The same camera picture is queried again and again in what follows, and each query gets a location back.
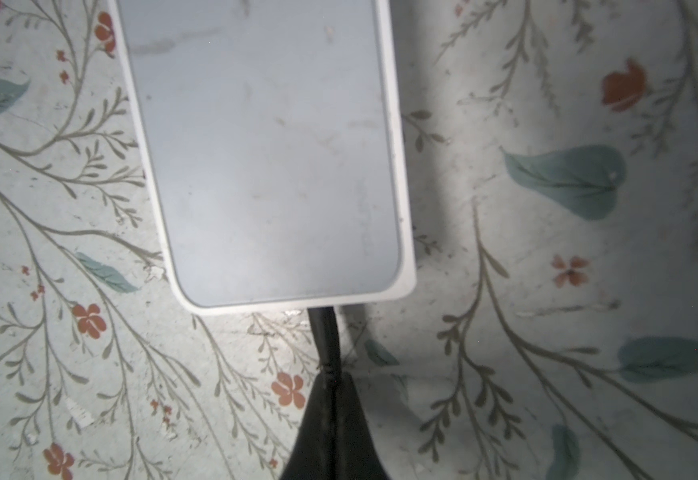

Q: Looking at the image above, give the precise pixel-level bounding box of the upper black ethernet cable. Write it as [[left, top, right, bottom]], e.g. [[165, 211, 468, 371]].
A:
[[306, 307, 344, 385]]

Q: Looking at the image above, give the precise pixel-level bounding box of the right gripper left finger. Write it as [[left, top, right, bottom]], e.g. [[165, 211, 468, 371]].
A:
[[281, 373, 334, 480]]

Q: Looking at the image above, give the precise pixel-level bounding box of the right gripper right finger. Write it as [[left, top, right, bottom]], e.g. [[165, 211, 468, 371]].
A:
[[333, 373, 390, 480]]

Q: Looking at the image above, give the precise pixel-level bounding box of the floral table mat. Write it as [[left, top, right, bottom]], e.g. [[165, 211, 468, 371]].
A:
[[0, 1, 698, 479]]

